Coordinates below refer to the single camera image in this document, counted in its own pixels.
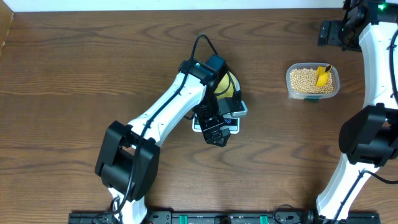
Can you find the clear plastic container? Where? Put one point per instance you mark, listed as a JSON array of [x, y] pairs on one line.
[[305, 96]]

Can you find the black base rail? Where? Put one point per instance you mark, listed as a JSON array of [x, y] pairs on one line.
[[164, 217]]

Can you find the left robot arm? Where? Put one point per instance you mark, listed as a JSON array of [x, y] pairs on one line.
[[128, 160]]

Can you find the yellow measuring scoop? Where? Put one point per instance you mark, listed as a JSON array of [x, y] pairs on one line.
[[323, 75]]

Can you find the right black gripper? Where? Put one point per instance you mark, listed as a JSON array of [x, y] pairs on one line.
[[334, 27]]

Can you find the yellow-green bowl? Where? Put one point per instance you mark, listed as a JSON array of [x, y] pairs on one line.
[[227, 87]]

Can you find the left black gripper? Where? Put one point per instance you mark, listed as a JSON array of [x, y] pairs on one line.
[[208, 127]]

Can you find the soybeans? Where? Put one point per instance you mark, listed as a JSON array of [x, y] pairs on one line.
[[304, 80]]

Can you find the white digital kitchen scale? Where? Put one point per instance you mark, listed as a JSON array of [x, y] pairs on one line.
[[231, 123]]

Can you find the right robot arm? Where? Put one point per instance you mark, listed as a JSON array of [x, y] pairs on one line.
[[369, 139]]

